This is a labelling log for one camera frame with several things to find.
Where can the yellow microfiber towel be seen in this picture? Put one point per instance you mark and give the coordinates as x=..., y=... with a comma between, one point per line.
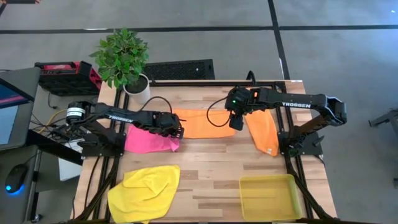
x=146, y=193

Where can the white box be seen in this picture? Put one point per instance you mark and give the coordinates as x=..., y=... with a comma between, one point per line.
x=70, y=168

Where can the dark grey desk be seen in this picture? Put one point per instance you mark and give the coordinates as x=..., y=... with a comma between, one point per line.
x=18, y=155

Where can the orange microfiber towel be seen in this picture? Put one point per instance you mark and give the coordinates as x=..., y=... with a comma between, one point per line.
x=199, y=124
x=264, y=133

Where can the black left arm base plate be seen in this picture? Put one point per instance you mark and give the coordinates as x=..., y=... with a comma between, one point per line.
x=102, y=152

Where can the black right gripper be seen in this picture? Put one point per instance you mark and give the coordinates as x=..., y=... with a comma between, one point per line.
x=241, y=99

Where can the white plant pot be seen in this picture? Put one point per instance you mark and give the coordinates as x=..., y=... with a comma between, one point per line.
x=141, y=95

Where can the grey computer monitor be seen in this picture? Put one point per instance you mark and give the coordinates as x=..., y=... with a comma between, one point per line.
x=15, y=124

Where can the red and black toolbox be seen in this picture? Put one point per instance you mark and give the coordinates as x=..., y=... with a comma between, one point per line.
x=65, y=81

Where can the grey chair base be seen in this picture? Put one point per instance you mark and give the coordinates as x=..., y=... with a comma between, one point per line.
x=387, y=119

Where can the black perforated metal case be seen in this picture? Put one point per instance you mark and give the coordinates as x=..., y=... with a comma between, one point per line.
x=180, y=70

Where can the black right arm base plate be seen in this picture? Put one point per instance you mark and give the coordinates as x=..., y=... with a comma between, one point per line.
x=311, y=149

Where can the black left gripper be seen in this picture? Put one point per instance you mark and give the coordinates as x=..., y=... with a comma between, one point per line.
x=168, y=124

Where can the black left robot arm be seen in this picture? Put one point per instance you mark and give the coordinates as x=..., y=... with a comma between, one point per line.
x=118, y=116

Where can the green leafy plant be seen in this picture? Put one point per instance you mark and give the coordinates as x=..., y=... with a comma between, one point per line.
x=121, y=56

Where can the yellow translucent plastic tray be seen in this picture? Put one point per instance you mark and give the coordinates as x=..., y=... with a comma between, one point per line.
x=270, y=199

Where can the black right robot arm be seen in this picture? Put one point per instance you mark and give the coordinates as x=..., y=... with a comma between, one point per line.
x=295, y=102

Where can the pink microfiber towel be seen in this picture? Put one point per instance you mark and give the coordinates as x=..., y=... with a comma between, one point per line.
x=143, y=141

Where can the black computer mouse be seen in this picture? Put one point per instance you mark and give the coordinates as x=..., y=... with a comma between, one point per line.
x=15, y=179

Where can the black hook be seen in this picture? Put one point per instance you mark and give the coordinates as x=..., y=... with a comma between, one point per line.
x=252, y=74

